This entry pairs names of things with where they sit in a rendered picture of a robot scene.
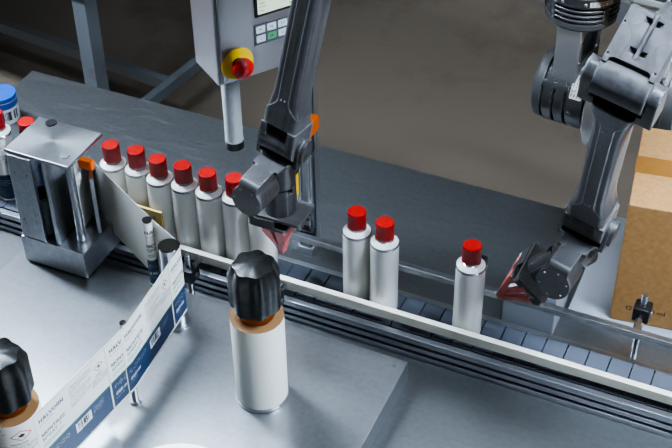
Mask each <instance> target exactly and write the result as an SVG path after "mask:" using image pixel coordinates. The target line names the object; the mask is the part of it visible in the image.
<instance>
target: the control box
mask: <svg viewBox="0 0 672 448"><path fill-rule="evenodd" d="M190 4H191V15H192V25H193V35H194V46H195V56H196V62H197V63H198V64H199V65H200V66H201V67H202V68H203V69H204V70H205V72H206V73H207V74H208V75H209V76H210V77H211V78H212V79H213V80H214V81H215V82H216V83H217V84H218V85H219V86H221V85H225V84H228V83H231V82H234V81H237V80H239V79H237V78H236V77H235V76H234V75H233V74H232V63H233V61H234V60H235V59H237V58H248V59H250V60H251V61H252V62H253V64H254V70H253V72H252V74H251V75H250V76H252V75H255V74H258V73H261V72H264V71H267V70H270V69H273V68H276V67H279V62H280V57H281V52H282V47H283V42H284V37H282V38H279V39H276V40H273V41H270V42H267V43H263V44H260V45H257V46H255V43H254V26H255V25H258V24H261V23H264V22H267V21H271V20H274V19H277V18H280V17H284V16H287V15H289V11H290V8H287V9H284V10H281V11H277V12H274V13H271V14H268V15H264V16H261V17H258V18H255V15H254V0H190Z"/></svg>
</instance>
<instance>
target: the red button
mask: <svg viewBox="0 0 672 448"><path fill-rule="evenodd" d="M253 70H254V64H253V62H252V61H251V60H250V59H248V58H237V59H235V60H234V61H233V63H232V74H233V75H234V76H235V77H236V78H237V79H239V80H244V79H246V78H248V77H249V76H250V75H251V74H252V72H253Z"/></svg>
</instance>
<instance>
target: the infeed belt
mask: <svg viewBox="0 0 672 448"><path fill-rule="evenodd" d="M0 208H3V209H6V210H9V211H13V212H16V213H18V208H17V204H16V201H14V202H4V201H2V200H1V199H0ZM278 264H279V268H280V274H281V275H284V276H288V277H291V278H294V279H298V280H301V281H304V282H307V283H311V284H314V285H317V286H321V287H324V288H327V289H331V290H334V291H337V292H341V293H343V277H339V276H336V275H331V274H329V273H326V272H322V271H319V270H316V269H313V270H312V268H309V267H305V266H302V265H299V264H294V263H292V262H289V261H285V260H282V259H278ZM199 269H202V270H205V271H209V272H212V273H215V274H219V275H222V276H225V277H226V273H227V271H228V270H225V269H221V268H218V267H215V266H212V265H208V264H205V263H202V262H201V263H200V265H199ZM311 271H312V272H311ZM329 277H330V278H329ZM284 295H287V296H290V297H294V298H297V299H300V300H303V301H307V302H310V303H313V304H317V305H320V306H323V307H326V308H330V309H333V310H336V311H339V312H343V313H346V314H349V315H352V316H356V317H359V318H362V319H366V320H369V321H372V322H375V323H379V324H382V325H385V326H388V327H392V328H395V329H398V330H401V331H405V332H408V333H411V334H415V335H418V336H421V337H424V338H428V339H431V340H434V341H437V342H441V343H444V344H447V345H450V346H454V347H457V348H460V349H464V350H467V351H470V352H473V353H477V354H480V355H483V356H486V357H490V358H493V359H496V360H499V361H503V362H506V363H509V364H513V365H516V366H519V367H522V368H526V369H529V370H532V371H535V372H539V373H542V374H545V375H548V376H552V377H555V378H558V379H562V380H565V381H568V382H571V383H575V384H578V385H581V386H584V387H588V388H591V389H594V390H597V391H601V392H604V393H607V394H611V395H614V396H617V397H620V398H624V399H627V400H630V401H633V402H637V403H640V404H643V405H646V406H650V407H653V408H656V409H660V410H663V411H666V412H669V413H672V405H669V404H665V403H662V402H659V401H656V400H652V399H649V398H646V397H642V396H639V395H636V394H633V393H629V392H626V391H623V390H619V389H616V388H613V387H609V386H606V385H603V384H600V383H596V382H593V381H590V380H586V379H583V378H580V377H577V376H573V375H570V374H567V373H563V372H560V371H557V370H554V369H550V368H547V367H544V366H540V365H537V364H534V363H531V362H527V361H524V360H521V359H517V358H514V357H511V356H508V355H504V354H501V353H498V352H494V351H491V350H488V349H485V348H481V347H478V346H475V345H471V344H468V343H465V342H461V341H458V340H455V339H452V338H448V337H445V336H442V335H438V334H435V333H432V332H429V331H425V330H422V329H419V328H415V327H412V326H409V325H406V324H402V323H399V322H396V321H392V320H389V319H386V318H383V317H378V316H375V315H373V314H369V313H366V312H363V311H360V310H356V309H353V308H350V307H346V306H343V305H340V304H337V303H333V302H330V301H327V300H323V299H320V298H317V297H313V296H310V295H307V294H304V293H300V292H297V291H294V290H290V289H287V288H285V289H284ZM425 304H426V302H424V301H420V300H417V299H414V298H410V297H407V299H406V296H403V295H400V294H398V309H397V310H401V311H404V312H407V313H411V314H414V315H417V316H421V317H424V318H427V319H431V320H434V321H437V322H441V323H444V324H447V325H451V326H452V317H453V310H451V309H446V308H444V307H441V306H437V305H434V304H430V303H427V304H426V305H425ZM445 310H446V311H445ZM444 311H445V312H444ZM485 321H486V320H484V319H481V333H480V334H481V335H484V336H487V337H490V338H494V339H497V340H500V341H504V342H507V343H510V344H514V345H517V346H520V347H524V348H527V349H530V350H534V351H537V352H540V353H544V354H547V355H550V356H554V357H557V358H560V359H564V360H567V361H570V362H574V363H577V364H580V365H584V366H587V367H590V368H594V369H597V370H600V371H604V372H607V373H610V374H614V375H617V376H620V377H624V378H627V379H630V380H634V381H637V382H640V383H644V384H647V385H650V386H654V387H657V388H660V389H664V390H667V391H670V392H672V375H670V374H667V373H663V372H660V371H657V370H656V372H655V370H653V369H650V368H647V367H643V366H640V365H636V364H634V365H633V363H630V362H626V361H623V360H620V359H616V358H613V357H612V359H611V357H609V356H606V355H603V354H599V353H596V352H593V351H591V352H590V354H589V350H586V349H582V348H579V347H576V346H572V345H569V347H568V344H565V343H562V342H559V341H555V340H552V339H548V341H547V338H545V337H542V336H538V335H535V334H532V333H527V335H526V332H525V331H522V330H518V329H515V328H511V327H508V326H507V327H506V326H505V325H501V324H498V323H495V322H491V321H488V320H487V321H486V323H485ZM484 323H485V324H484ZM505 328H506V330H505ZM525 335H526V336H525ZM546 341H547V342H546ZM567 347H568V349H567ZM588 354H589V355H588ZM610 360H611V361H610ZM632 365H633V368H632ZM654 372H655V374H654Z"/></svg>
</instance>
